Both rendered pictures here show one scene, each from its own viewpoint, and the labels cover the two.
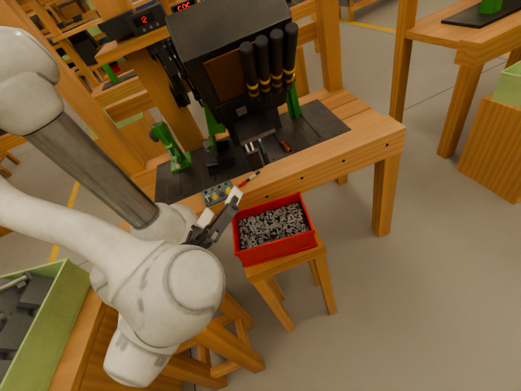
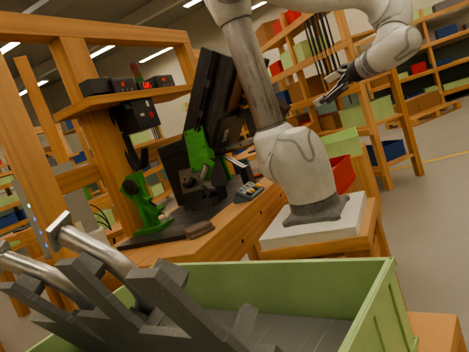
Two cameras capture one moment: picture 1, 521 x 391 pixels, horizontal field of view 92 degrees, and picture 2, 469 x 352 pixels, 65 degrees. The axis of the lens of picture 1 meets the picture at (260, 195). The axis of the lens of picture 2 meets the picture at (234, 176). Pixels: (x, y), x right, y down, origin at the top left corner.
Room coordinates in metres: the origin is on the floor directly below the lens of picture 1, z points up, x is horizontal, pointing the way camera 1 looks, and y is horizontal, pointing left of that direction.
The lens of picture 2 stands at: (0.19, 1.62, 1.25)
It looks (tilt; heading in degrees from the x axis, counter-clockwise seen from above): 8 degrees down; 299
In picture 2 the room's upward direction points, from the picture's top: 19 degrees counter-clockwise
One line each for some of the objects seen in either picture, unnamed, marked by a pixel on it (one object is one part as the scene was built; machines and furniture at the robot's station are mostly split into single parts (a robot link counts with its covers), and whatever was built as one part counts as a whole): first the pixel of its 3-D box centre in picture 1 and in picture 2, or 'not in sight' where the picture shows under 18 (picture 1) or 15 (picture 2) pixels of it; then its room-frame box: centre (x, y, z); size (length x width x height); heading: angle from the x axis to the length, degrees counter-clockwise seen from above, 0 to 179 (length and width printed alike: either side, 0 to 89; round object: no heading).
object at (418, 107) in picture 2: not in sight; (420, 108); (0.21, -6.82, 0.22); 1.20 x 0.80 x 0.44; 44
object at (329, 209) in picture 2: not in sight; (316, 202); (0.54, 0.51, 0.91); 0.22 x 0.18 x 0.06; 88
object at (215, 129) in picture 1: (213, 117); (200, 147); (1.16, 0.06, 1.17); 0.13 x 0.12 x 0.20; 89
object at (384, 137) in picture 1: (259, 188); (266, 199); (0.94, -0.01, 0.82); 1.50 x 0.14 x 0.15; 89
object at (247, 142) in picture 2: (248, 119); (224, 149); (1.12, -0.09, 1.11); 0.39 x 0.16 x 0.03; 179
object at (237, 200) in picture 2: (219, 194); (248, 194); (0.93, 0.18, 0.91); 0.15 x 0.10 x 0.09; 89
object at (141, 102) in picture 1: (212, 72); (142, 154); (1.59, -0.02, 1.23); 1.30 x 0.05 x 0.09; 89
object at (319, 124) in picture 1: (243, 150); (216, 198); (1.22, -0.01, 0.89); 1.10 x 0.42 x 0.02; 89
